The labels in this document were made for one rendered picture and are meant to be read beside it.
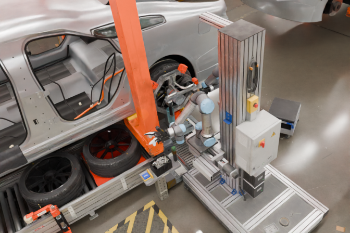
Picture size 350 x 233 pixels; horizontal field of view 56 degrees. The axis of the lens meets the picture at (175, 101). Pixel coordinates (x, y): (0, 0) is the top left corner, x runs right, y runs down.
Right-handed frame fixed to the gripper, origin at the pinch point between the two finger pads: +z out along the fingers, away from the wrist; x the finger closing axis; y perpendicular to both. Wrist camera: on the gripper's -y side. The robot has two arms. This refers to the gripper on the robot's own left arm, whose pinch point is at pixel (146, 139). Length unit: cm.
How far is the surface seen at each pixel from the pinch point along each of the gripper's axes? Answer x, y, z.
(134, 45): 34, -69, -15
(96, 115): 92, 16, 34
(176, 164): 38, 74, -29
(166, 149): 73, 79, -30
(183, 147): 101, 110, -58
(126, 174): 55, 78, 23
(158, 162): 37, 62, -11
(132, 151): 73, 64, 9
